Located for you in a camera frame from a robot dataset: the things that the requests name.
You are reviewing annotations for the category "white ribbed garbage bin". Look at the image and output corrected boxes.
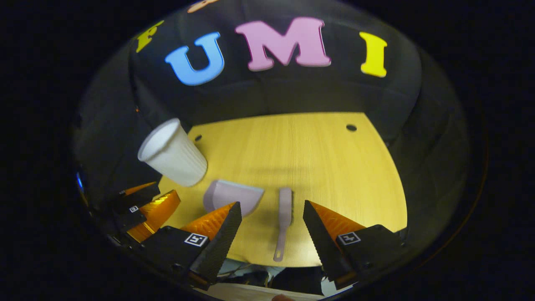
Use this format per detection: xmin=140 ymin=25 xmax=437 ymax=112
xmin=138 ymin=118 xmax=208 ymax=187

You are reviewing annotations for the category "small lilac broom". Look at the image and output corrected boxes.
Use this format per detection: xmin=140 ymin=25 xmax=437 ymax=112
xmin=273 ymin=187 xmax=294 ymax=263

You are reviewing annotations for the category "lilac plastic dustpan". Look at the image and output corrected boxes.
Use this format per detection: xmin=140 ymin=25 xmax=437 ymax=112
xmin=203 ymin=180 xmax=265 ymax=218

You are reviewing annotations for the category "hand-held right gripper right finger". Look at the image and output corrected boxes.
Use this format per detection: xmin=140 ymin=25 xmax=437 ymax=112
xmin=303 ymin=200 xmax=405 ymax=290

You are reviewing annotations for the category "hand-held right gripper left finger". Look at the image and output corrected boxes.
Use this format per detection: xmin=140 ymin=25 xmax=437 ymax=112
xmin=138 ymin=202 xmax=243 ymax=290

